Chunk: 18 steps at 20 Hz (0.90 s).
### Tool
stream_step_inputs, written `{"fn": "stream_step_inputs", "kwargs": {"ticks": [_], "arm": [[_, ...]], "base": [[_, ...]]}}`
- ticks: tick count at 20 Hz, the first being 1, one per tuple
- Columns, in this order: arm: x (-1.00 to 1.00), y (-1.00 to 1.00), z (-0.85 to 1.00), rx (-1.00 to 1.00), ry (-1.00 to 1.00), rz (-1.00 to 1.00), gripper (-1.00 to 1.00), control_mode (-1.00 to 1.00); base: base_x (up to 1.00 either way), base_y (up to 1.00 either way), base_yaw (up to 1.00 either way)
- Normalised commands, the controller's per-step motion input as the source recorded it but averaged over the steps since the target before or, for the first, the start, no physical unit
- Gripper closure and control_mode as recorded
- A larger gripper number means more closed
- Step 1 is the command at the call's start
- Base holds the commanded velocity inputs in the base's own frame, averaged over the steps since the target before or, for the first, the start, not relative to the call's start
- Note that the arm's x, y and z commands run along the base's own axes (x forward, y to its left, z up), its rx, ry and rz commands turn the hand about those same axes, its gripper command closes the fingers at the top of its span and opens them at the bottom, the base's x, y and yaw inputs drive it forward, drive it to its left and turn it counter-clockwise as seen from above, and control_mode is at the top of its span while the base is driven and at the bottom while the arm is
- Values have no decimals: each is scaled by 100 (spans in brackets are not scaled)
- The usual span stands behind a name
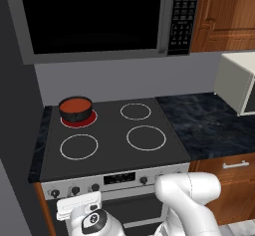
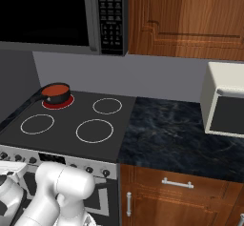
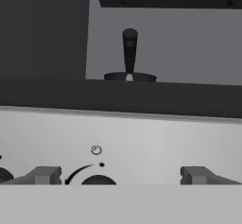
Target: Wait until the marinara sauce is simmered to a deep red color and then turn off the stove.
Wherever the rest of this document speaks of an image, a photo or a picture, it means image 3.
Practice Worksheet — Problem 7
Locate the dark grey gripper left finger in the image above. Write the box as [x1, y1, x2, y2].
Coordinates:
[0, 165, 62, 186]

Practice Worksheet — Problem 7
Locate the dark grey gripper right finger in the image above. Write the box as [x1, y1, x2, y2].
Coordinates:
[180, 165, 242, 186]

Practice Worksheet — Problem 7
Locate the black stove knob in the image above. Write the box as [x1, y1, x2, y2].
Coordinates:
[80, 174, 118, 186]
[0, 166, 15, 184]

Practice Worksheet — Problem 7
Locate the silver stove with black hob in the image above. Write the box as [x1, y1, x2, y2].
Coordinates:
[0, 78, 242, 186]

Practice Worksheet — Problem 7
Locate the dark tall cabinet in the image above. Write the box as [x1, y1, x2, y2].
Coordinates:
[0, 0, 93, 81]

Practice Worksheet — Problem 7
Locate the black pan with handle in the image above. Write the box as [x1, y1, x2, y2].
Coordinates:
[103, 27, 158, 83]

